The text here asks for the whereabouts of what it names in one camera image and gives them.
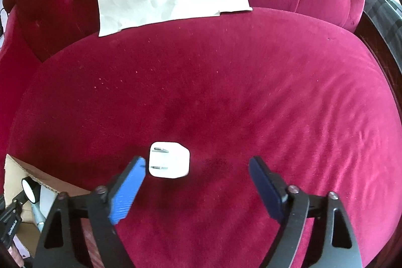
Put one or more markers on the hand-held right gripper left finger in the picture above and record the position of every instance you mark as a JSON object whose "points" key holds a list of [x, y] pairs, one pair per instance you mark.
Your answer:
{"points": [[127, 192]]}

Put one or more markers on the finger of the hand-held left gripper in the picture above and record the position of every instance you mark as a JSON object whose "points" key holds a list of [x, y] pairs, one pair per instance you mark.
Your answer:
{"points": [[19, 197]]}

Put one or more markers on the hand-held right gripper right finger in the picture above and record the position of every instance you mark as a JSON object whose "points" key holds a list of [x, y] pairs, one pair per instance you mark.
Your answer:
{"points": [[267, 189]]}

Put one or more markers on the black round container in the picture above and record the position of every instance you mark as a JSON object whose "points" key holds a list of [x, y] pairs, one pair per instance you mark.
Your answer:
{"points": [[30, 191]]}

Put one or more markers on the light blue tube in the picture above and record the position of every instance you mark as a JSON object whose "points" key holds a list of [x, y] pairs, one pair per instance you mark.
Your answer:
{"points": [[39, 214]]}

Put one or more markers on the cardboard box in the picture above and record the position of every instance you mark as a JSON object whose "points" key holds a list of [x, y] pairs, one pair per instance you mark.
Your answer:
{"points": [[37, 175]]}

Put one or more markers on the large white charger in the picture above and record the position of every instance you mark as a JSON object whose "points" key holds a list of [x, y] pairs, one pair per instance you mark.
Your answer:
{"points": [[48, 199]]}

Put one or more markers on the small white cube charger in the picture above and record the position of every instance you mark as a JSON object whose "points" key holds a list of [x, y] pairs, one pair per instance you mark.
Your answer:
{"points": [[171, 161]]}

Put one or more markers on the red velvet tufted sofa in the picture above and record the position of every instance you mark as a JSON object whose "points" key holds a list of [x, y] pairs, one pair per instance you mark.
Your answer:
{"points": [[219, 82]]}

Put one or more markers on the grey plaid blanket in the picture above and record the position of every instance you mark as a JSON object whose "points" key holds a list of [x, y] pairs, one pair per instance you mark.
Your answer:
{"points": [[384, 16]]}

